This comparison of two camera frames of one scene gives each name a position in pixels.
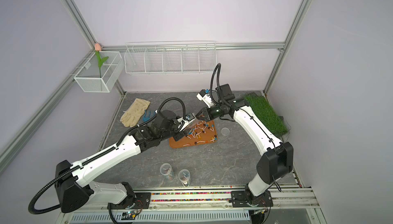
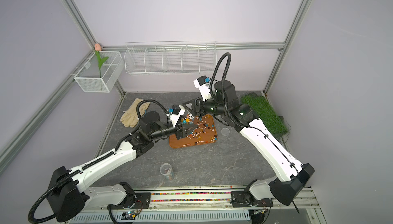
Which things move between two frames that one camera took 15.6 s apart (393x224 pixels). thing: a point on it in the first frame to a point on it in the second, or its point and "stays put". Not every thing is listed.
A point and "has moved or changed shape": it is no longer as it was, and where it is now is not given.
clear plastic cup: x=225 y=131 stays put
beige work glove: x=132 y=115 stays put
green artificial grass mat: x=266 y=114 stays put
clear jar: x=184 y=175 has moved or changed shape
